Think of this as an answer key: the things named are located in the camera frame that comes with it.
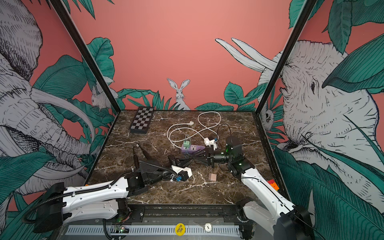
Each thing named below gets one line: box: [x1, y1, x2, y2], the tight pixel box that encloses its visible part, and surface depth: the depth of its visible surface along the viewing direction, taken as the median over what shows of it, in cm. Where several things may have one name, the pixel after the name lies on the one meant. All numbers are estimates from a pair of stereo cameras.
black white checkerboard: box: [129, 106, 154, 134], surface depth 113 cm
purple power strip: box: [181, 144, 206, 153], surface depth 98 cm
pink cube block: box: [208, 173, 217, 181], surface depth 87 cm
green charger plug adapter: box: [183, 140, 191, 148], surface depth 95 cm
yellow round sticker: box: [175, 223, 186, 236], surface depth 71 cm
